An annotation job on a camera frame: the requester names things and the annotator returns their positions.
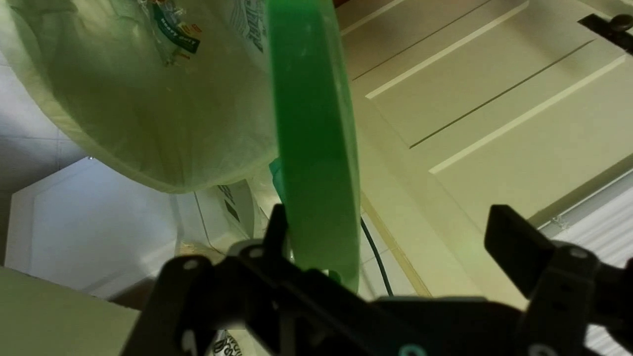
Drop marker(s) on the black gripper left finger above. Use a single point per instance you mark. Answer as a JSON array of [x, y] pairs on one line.
[[184, 297]]

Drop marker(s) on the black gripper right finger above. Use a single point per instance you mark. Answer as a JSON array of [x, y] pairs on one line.
[[560, 289]]

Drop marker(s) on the green trash can lid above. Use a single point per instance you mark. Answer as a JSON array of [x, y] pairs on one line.
[[316, 131]]

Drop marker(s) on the translucent trash bag liner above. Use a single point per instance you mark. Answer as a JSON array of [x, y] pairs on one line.
[[130, 99]]

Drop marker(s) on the white window blind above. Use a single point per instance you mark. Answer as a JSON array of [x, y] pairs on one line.
[[605, 230]]

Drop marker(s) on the white microwave oven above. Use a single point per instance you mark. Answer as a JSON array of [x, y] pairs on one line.
[[85, 224]]

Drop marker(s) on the dark round cabinet knob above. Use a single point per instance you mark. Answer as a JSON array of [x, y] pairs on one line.
[[609, 28]]

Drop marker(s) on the cream wall cabinet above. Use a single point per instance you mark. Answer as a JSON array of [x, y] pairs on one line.
[[475, 85]]

